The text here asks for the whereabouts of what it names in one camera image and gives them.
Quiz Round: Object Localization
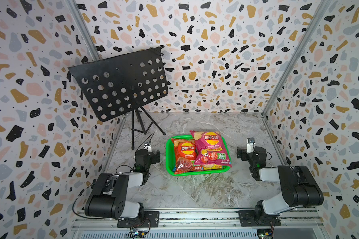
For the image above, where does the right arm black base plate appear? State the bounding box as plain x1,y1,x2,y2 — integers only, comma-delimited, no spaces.
238,210,281,227

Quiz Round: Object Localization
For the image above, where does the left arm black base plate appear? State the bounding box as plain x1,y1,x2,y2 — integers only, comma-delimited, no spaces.
117,211,160,228

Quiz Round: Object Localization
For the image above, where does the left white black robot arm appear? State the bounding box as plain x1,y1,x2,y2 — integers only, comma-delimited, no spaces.
72,149,161,224

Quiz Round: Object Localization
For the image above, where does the black perforated music stand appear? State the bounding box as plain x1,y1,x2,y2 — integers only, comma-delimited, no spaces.
68,45,171,150

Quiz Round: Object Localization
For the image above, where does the red Lay's chips bag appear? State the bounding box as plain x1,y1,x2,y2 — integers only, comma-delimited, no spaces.
171,138,203,174

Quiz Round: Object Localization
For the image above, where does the pink snack bag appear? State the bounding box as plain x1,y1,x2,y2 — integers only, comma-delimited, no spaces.
190,130,231,167

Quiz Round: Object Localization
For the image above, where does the green plastic basket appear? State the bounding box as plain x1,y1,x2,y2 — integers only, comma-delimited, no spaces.
165,139,231,177

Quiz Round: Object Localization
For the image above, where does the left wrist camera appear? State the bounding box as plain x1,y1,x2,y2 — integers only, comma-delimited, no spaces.
143,142,152,152

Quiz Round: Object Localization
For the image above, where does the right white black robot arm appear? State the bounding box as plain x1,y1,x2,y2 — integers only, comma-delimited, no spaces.
237,145,324,220

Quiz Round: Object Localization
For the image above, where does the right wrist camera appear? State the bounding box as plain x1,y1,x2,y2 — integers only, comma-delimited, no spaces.
246,137,255,154

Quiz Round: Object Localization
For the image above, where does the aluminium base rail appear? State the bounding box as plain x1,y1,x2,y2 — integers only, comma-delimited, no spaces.
71,208,329,239

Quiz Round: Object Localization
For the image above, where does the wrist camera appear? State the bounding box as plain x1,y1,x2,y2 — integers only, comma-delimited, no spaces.
143,142,152,152
246,137,255,154

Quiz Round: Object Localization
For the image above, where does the yellow Lay's chips bag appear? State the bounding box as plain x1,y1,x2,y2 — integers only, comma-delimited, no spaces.
202,164,223,170

